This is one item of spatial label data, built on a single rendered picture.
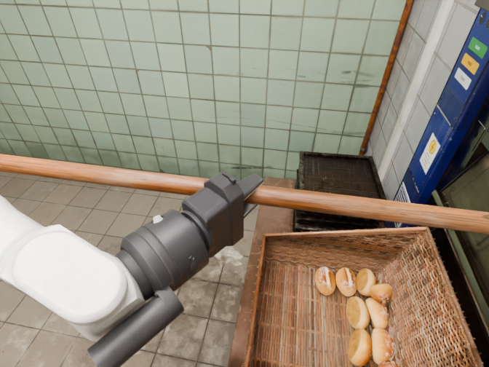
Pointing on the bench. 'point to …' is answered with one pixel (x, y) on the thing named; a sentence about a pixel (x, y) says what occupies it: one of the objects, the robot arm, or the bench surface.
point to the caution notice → (429, 153)
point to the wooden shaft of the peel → (50, 170)
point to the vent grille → (402, 199)
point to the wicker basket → (333, 260)
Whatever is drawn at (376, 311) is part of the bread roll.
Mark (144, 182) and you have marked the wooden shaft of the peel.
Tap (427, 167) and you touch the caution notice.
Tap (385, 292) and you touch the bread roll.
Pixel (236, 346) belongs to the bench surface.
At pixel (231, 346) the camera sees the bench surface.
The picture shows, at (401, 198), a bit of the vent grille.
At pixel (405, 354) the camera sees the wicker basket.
